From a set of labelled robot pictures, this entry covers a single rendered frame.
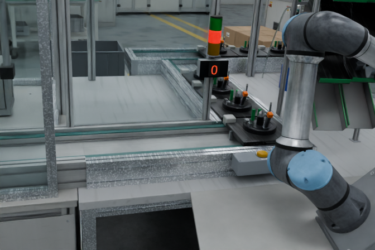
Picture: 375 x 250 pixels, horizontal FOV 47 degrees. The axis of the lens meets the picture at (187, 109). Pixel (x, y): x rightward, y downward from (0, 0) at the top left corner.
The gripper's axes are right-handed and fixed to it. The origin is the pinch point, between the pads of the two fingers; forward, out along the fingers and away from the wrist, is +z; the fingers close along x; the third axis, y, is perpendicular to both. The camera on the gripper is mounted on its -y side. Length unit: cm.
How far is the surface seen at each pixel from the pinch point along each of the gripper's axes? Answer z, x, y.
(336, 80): -3.3, -16.2, 7.6
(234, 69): 123, -38, -16
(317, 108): 7.6, -19.4, 18.3
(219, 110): 26, -59, 21
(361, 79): -0.4, -4.6, 5.7
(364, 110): 10.6, 2.7, 17.3
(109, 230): 101, -111, 95
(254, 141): -3, -48, 34
